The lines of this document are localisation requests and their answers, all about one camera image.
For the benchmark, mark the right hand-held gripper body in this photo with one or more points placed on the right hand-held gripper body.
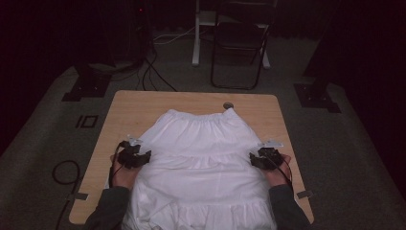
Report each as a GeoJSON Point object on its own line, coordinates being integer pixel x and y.
{"type": "Point", "coordinates": [269, 159]}

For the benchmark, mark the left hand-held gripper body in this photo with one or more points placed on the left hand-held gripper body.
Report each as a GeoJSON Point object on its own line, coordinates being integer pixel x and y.
{"type": "Point", "coordinates": [127, 158]}

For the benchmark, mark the white tiered skirt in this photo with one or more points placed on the white tiered skirt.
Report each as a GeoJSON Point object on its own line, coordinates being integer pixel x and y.
{"type": "Point", "coordinates": [201, 172]}

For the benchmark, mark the person's right hand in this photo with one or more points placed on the person's right hand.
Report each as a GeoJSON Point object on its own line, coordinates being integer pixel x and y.
{"type": "Point", "coordinates": [279, 175]}

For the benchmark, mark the person's left hand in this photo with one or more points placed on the person's left hand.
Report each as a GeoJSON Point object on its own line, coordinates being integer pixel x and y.
{"type": "Point", "coordinates": [123, 177]}

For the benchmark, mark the grey tape strip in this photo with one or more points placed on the grey tape strip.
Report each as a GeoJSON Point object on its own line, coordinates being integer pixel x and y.
{"type": "Point", "coordinates": [78, 196]}
{"type": "Point", "coordinates": [304, 194]}

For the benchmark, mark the black folding chair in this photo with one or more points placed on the black folding chair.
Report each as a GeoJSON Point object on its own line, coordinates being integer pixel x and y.
{"type": "Point", "coordinates": [237, 41]}

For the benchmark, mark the dark equipment with red light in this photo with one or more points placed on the dark equipment with red light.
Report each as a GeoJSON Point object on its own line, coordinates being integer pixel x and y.
{"type": "Point", "coordinates": [127, 32]}

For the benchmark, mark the black stand with base plate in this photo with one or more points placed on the black stand with base plate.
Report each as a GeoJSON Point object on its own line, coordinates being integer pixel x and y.
{"type": "Point", "coordinates": [87, 86]}
{"type": "Point", "coordinates": [316, 96]}

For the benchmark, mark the white desk frame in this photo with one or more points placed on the white desk frame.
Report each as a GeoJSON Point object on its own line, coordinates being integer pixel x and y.
{"type": "Point", "coordinates": [196, 48]}

